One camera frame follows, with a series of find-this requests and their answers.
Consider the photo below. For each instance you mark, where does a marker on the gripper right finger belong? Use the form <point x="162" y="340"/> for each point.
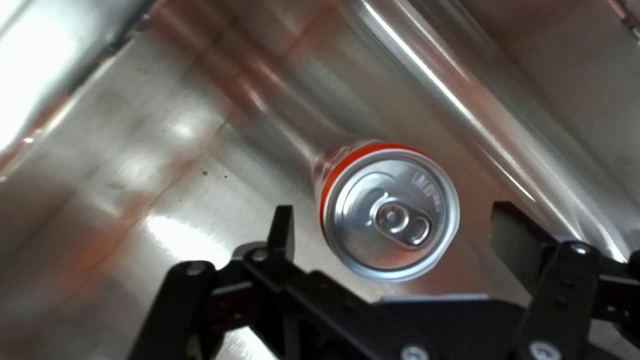
<point x="565" y="295"/>

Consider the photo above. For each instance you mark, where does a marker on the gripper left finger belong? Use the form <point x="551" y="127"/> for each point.
<point x="280" y="285"/>

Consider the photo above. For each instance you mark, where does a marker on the red drink can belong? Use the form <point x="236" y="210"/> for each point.
<point x="390" y="215"/>

